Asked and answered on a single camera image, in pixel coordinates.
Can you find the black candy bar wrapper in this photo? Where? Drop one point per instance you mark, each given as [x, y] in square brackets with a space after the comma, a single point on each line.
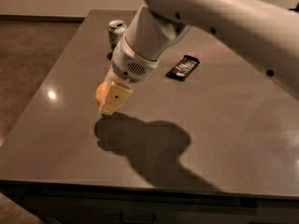
[183, 68]

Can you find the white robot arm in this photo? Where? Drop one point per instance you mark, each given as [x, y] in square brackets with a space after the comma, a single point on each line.
[265, 35]

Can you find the green white soda can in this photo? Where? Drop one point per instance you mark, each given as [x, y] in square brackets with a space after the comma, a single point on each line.
[116, 30]

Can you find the orange fruit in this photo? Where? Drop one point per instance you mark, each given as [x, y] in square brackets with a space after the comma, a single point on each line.
[100, 92]

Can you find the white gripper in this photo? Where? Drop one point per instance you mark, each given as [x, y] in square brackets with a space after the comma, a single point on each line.
[131, 63]

